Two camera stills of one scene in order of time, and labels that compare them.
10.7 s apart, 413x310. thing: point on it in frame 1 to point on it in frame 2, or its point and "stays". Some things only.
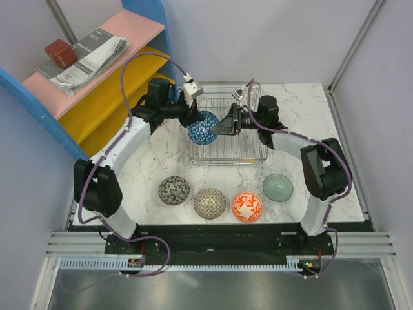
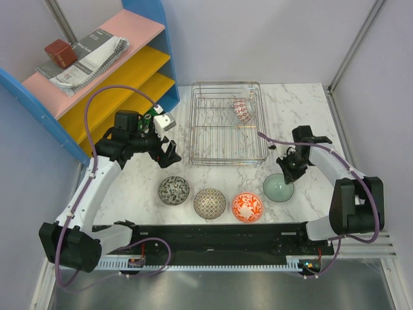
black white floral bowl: x=173 y=190 stays
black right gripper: x=227 y=126 to x=290 y=175
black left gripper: x=192 y=114 to x=164 y=159
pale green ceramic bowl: x=277 y=187 stays
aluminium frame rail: x=331 y=99 stays
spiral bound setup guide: x=94 y=53 stays
